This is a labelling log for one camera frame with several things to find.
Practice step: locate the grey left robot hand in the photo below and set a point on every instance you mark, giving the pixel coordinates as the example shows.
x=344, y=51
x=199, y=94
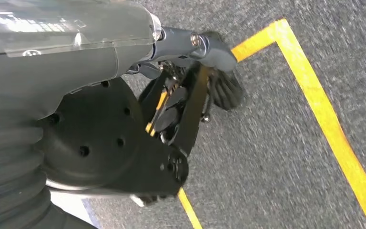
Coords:
x=60, y=69

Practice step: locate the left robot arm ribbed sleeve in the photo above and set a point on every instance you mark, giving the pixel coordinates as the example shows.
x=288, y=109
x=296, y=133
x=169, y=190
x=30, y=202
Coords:
x=9, y=173

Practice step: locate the yellow floor tape square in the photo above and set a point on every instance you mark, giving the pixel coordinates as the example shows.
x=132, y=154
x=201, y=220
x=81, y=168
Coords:
x=328, y=126

